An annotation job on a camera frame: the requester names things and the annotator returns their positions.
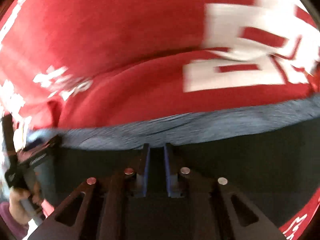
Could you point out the pink sleeve forearm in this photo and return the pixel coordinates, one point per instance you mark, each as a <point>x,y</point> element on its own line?
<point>9,226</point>

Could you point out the red blanket with white characters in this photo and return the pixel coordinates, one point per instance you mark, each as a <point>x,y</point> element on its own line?
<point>79,64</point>

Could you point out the black grey-waistband pants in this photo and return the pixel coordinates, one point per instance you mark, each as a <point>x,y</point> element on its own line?
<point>269,153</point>

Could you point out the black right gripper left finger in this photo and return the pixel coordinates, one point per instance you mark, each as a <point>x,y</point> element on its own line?
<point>95,209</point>

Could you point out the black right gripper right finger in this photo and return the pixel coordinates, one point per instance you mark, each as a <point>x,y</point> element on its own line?
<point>218,209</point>

